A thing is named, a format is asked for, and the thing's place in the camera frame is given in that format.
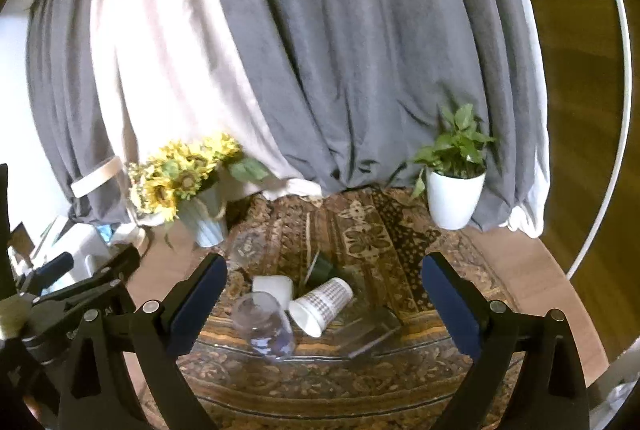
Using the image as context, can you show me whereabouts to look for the white plant pot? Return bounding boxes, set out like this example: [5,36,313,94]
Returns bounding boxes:
[427,170,487,231]

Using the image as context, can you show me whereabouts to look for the patterned brown rug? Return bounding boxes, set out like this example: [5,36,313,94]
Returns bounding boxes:
[125,189,531,430]

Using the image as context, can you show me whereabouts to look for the sunflower bouquet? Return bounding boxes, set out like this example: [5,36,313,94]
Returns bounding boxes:
[127,132,271,223]

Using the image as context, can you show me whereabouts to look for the patterned paper cup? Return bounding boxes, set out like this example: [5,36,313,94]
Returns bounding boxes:
[288,277,354,337]

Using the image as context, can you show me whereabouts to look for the grey curtain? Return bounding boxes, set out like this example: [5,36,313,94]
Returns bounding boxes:
[25,0,551,236]

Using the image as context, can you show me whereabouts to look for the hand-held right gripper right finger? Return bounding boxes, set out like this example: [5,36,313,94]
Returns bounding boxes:
[421,252,592,430]

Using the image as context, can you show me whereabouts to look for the pale blue ribbed vase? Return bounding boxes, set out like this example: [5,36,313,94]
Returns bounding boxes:
[177,185,228,247]

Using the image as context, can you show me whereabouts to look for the white appliance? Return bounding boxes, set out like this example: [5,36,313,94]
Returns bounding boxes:
[30,214,112,283]

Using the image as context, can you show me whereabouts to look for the dark green cup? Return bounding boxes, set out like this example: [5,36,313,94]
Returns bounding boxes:
[306,255,351,287]

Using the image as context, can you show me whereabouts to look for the white sheer curtain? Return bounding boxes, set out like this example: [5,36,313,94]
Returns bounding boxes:
[500,0,552,238]
[90,0,321,201]

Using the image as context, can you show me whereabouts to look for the green leafy plant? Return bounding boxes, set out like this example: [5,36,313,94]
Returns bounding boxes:
[410,104,497,200]

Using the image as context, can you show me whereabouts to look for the white cup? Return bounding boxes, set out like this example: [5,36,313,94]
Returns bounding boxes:
[251,276,293,311]

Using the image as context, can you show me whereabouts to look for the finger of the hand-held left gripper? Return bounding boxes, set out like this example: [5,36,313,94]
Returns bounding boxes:
[47,244,142,303]
[30,280,137,326]

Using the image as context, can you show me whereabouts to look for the clear drinking glass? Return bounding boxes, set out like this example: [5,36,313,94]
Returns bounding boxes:
[227,230,269,271]
[234,292,295,363]

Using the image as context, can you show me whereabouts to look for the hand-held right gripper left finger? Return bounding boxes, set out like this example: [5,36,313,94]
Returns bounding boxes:
[57,252,228,430]

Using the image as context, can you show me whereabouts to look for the clear plastic box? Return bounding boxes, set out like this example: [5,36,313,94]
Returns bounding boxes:
[340,307,403,358]

